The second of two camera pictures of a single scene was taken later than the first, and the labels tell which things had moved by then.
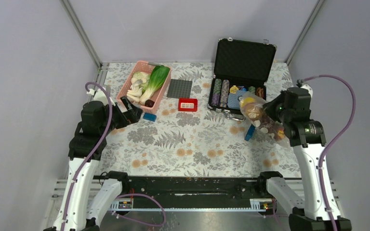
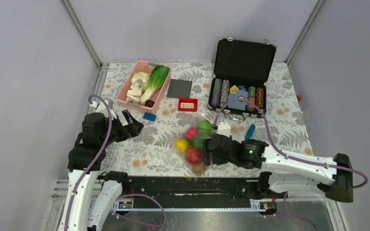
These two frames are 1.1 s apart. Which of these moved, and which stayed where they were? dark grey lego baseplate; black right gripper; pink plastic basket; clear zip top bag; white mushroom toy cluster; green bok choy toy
Moved: clear zip top bag; black right gripper
Stayed: white mushroom toy cluster; green bok choy toy; pink plastic basket; dark grey lego baseplate
